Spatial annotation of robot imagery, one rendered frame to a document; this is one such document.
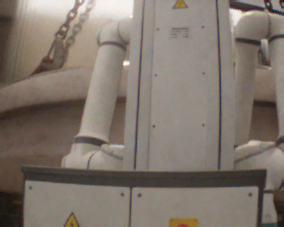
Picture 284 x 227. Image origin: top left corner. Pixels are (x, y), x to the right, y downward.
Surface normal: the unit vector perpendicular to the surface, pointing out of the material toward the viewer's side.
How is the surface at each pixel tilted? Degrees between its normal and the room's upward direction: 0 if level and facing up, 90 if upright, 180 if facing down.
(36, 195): 90
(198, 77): 90
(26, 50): 90
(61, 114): 90
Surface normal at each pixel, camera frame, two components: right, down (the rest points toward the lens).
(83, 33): 0.19, -0.23
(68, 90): -0.41, -0.24
